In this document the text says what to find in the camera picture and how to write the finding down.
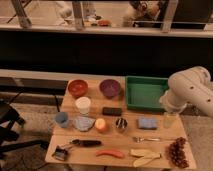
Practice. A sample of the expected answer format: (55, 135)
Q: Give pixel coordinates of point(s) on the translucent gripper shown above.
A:
(169, 119)

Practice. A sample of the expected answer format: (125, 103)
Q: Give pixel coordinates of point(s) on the silver metal fork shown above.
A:
(140, 139)

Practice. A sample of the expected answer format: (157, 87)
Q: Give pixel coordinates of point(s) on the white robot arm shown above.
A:
(190, 86)

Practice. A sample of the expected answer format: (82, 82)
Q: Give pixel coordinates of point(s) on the small metal tin cup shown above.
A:
(121, 124)

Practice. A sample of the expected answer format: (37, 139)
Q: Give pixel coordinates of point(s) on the white paper cup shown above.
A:
(83, 105)

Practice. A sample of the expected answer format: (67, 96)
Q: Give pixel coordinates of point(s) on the blue plastic cup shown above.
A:
(62, 119)

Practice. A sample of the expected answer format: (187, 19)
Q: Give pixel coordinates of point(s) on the blue sponge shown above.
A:
(147, 123)

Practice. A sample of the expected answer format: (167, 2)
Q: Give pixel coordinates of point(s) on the bunch of red grapes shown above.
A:
(176, 153)

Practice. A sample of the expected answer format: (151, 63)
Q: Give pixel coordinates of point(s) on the green plastic tray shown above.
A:
(143, 93)

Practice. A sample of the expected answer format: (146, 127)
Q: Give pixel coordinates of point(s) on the yellow banana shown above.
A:
(143, 156)

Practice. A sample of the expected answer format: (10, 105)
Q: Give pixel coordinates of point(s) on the black rectangular block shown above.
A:
(111, 111)

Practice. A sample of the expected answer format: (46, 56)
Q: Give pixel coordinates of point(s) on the red chili pepper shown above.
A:
(114, 153)

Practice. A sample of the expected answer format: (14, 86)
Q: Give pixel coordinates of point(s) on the purple bowl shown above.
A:
(110, 88)

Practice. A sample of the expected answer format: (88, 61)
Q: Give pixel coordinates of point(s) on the red-yellow apple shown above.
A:
(100, 125)

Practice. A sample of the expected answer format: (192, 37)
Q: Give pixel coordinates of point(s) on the wooden table board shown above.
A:
(112, 139)

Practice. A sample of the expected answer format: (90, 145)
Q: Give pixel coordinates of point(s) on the grey-blue crumpled cloth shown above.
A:
(83, 123)

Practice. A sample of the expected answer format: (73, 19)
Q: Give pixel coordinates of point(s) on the orange-red bowl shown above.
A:
(78, 88)

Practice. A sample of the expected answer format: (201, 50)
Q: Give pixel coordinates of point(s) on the small metal binder clip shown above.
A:
(61, 153)

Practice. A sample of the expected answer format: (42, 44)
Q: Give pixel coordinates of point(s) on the black office chair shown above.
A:
(8, 117)

